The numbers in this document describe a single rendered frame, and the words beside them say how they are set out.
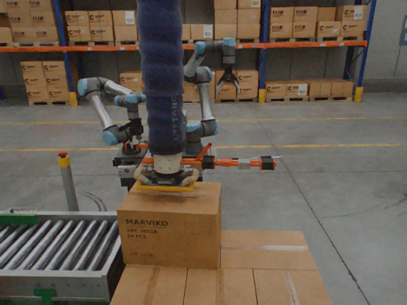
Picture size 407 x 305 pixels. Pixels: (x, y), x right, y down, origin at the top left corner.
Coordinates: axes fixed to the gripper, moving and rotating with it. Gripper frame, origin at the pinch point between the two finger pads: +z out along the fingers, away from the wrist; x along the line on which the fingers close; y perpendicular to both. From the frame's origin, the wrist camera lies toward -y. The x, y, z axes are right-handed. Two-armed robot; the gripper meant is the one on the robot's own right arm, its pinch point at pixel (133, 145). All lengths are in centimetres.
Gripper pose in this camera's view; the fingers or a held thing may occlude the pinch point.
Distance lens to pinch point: 220.6
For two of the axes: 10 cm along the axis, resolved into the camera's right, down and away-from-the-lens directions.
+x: 0.8, -3.7, 9.2
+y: 10.0, 0.2, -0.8
